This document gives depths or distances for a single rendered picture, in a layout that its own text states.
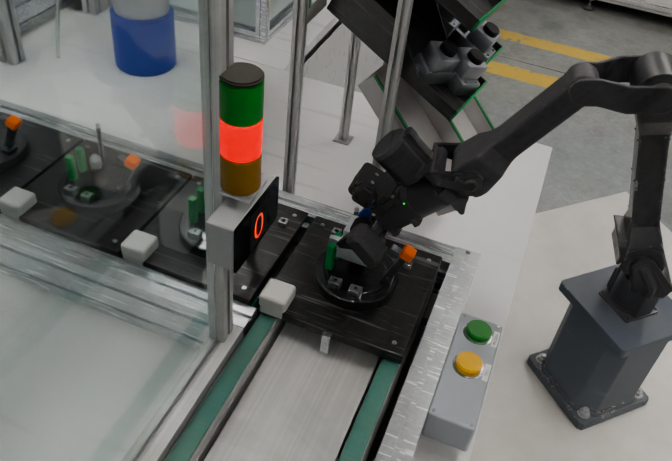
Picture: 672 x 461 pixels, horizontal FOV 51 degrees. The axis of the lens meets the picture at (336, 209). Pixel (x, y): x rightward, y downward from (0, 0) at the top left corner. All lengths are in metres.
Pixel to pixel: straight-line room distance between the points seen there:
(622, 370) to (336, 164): 0.77
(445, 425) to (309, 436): 0.19
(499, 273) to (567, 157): 2.06
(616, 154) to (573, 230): 2.01
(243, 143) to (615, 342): 0.60
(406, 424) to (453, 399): 0.08
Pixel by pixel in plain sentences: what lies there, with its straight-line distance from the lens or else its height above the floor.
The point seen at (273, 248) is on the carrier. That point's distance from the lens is 1.21.
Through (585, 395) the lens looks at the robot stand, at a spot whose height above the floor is 0.91.
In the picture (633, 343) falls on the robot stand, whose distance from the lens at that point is 1.10.
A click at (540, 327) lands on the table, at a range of 1.34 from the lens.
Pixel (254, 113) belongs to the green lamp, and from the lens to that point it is 0.79.
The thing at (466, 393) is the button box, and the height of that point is 0.96.
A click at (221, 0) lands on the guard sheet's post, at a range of 0.75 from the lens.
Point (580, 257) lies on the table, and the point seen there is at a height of 0.86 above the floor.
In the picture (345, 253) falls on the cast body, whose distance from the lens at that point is 1.11.
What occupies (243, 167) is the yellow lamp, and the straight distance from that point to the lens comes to 0.83.
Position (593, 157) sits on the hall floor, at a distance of 3.49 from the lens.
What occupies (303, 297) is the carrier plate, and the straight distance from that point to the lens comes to 1.14.
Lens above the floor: 1.81
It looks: 40 degrees down
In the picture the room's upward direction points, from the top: 7 degrees clockwise
